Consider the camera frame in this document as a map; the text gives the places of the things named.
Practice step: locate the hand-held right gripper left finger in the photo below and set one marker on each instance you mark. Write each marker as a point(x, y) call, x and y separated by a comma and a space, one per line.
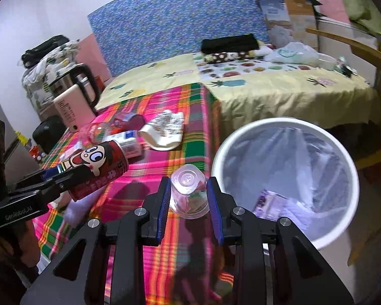
point(163, 211)

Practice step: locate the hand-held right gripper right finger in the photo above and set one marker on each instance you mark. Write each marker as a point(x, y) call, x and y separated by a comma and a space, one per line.
point(214, 211)

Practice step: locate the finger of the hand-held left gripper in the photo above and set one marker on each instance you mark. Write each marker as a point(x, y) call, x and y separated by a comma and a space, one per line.
point(62, 182)
point(52, 173)

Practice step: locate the clear plastic cup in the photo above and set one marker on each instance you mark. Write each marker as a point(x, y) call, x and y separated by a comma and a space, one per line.
point(188, 193)

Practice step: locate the red cartoon drink can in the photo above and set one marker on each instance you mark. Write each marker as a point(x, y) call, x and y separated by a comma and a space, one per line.
point(97, 165)

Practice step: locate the white round bin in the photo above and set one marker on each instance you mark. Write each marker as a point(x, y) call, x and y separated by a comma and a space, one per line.
point(224, 165)

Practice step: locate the person's left forearm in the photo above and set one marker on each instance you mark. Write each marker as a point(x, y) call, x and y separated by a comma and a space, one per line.
point(12, 238)

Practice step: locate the small red jar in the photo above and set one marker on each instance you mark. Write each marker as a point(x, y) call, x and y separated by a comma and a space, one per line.
point(38, 154)

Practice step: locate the black round appliance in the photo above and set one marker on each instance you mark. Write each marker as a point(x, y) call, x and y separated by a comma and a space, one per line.
point(49, 133)

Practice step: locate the yellow tool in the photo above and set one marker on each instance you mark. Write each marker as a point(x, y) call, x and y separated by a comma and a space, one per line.
point(23, 139)

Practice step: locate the purple printed packet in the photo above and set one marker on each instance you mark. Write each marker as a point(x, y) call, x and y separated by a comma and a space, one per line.
point(271, 203)

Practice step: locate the clear plastic bottle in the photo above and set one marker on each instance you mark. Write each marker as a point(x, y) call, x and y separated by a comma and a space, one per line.
point(95, 132)

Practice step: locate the beige electric kettle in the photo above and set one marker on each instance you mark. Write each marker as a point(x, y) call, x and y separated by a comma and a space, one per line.
point(74, 108)

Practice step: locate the small white blue carton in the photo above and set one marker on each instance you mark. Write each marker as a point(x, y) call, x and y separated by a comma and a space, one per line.
point(130, 143)

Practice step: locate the crumpled printed paper cup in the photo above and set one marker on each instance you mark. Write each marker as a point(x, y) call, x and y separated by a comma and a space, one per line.
point(163, 133)

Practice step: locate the clear plastic bin liner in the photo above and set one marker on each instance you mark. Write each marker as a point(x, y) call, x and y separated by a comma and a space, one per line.
point(292, 165)

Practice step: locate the pineapple print cloth pile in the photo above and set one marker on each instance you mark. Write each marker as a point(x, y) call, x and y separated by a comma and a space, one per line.
point(41, 82)

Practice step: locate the dark red wrapper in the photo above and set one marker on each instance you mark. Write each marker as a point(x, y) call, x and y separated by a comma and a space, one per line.
point(130, 121)

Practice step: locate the black bag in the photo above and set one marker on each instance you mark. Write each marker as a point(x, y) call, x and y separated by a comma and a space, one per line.
point(44, 49)

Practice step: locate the yellow pineapple bed sheet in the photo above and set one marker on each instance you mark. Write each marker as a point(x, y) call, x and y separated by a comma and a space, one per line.
point(273, 98)

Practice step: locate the fruit print cloth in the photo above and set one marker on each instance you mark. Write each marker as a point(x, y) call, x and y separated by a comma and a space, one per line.
point(247, 68)

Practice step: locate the brown polka dot pouch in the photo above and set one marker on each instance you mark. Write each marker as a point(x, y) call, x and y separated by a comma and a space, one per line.
point(224, 57)

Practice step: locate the black folded cloth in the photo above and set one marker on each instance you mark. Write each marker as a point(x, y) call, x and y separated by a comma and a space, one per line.
point(230, 43)

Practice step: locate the white plastic bag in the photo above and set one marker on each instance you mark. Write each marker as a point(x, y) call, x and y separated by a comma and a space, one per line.
point(293, 54)

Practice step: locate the white bowl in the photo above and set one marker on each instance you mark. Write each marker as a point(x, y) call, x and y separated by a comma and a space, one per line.
point(327, 62)

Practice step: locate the blue patterned mattress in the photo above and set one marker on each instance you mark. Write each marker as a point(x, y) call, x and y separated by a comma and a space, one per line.
point(177, 22)

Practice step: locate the small clear bottle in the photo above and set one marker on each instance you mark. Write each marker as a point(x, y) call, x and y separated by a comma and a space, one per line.
point(341, 65)

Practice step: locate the open cardboard box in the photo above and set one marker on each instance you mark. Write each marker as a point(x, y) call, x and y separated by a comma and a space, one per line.
point(300, 16)

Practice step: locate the wooden chair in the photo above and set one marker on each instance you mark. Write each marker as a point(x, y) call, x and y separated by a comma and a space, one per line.
point(362, 49)

